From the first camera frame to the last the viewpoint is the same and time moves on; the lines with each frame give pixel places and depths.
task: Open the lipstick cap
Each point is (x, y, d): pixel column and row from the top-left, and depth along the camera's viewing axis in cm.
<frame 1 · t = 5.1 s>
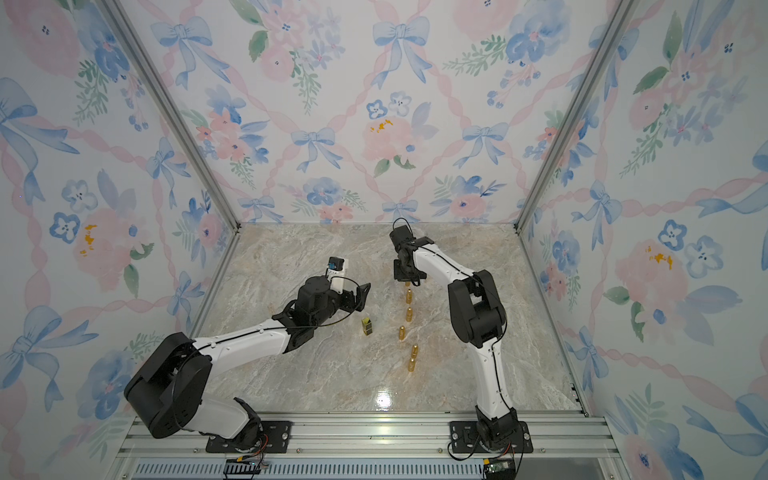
left hand: (358, 279, 85), fingers open
right hand: (408, 273, 102), fingers closed
gold lipstick: (409, 297, 98), point 4 cm above the table
gold lipstick 2: (409, 314, 95), point 3 cm above the table
gold lipstick 3: (402, 333, 90), point 4 cm above the table
gold lipstick 4: (411, 365, 85), point 3 cm above the table
small yellow green box: (367, 326, 89), point 6 cm above the table

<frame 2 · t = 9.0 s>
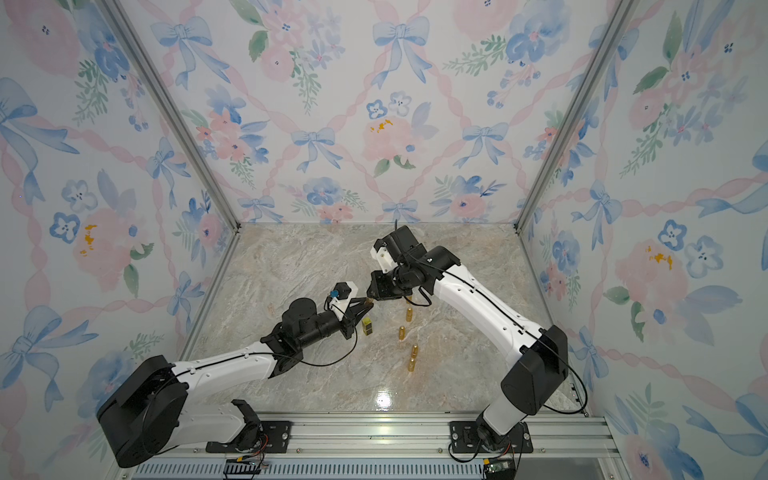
left hand: (369, 301, 78), fingers closed
right hand: (372, 290, 76), fingers closed
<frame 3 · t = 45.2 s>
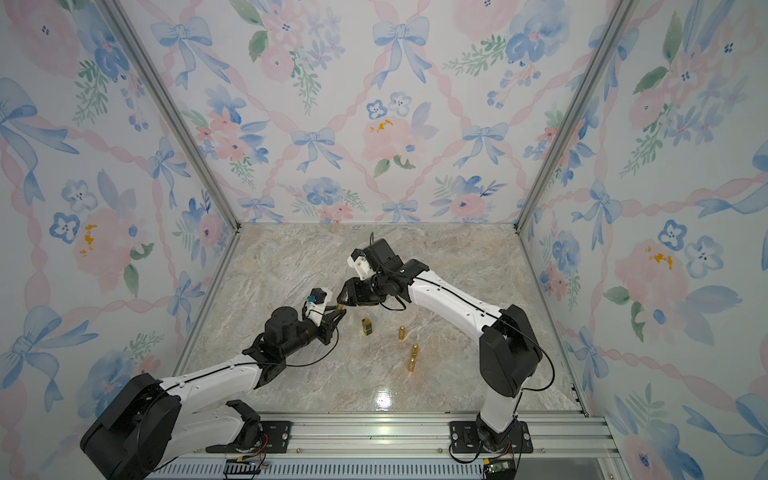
left hand: (343, 307, 83), fingers closed
right hand: (344, 298, 80), fingers open
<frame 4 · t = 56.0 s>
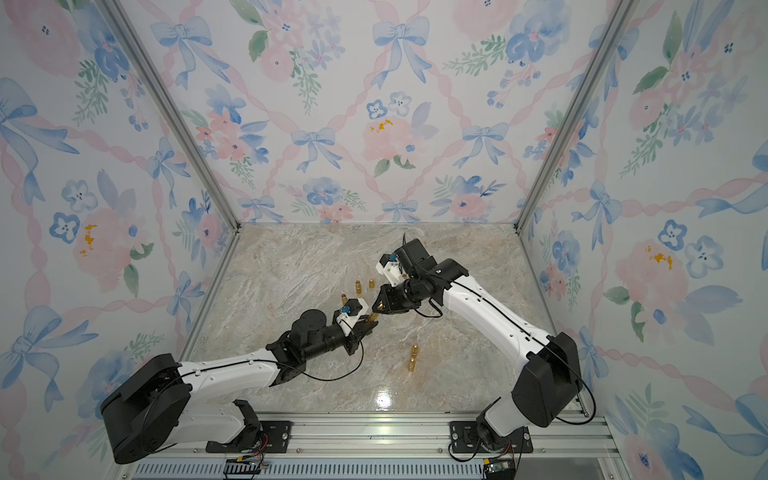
left hand: (375, 318, 79), fingers closed
right hand: (378, 306, 76), fingers closed
gold lipstick 5: (358, 287, 102), point 3 cm above the table
